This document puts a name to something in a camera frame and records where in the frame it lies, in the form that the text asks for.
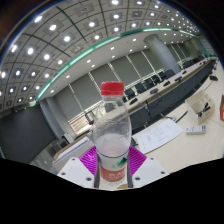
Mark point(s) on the white paper sheet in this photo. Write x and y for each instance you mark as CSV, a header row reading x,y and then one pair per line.
x,y
160,135

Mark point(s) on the row of black office chairs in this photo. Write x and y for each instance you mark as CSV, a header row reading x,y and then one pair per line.
x,y
148,83

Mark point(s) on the small beige open box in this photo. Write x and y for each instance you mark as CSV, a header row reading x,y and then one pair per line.
x,y
195,111

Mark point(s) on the long curved conference desk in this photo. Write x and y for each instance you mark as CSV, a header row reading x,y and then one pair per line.
x,y
166,93

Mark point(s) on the black desk microphone unit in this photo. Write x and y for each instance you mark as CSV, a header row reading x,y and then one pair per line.
x,y
213,78

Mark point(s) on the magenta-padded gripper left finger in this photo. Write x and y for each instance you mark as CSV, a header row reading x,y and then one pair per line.
x,y
75,171

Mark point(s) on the clear red-capped water bottle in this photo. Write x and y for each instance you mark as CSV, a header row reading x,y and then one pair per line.
x,y
111,133

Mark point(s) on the white remote control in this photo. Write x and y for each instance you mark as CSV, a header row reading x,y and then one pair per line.
x,y
195,129

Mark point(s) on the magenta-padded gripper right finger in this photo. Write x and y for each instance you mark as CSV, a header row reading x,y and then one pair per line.
x,y
150,170

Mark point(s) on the black stapler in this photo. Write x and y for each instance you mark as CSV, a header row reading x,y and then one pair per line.
x,y
204,109

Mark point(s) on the group of ceiling lights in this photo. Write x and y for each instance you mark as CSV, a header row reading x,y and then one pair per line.
x,y
67,38

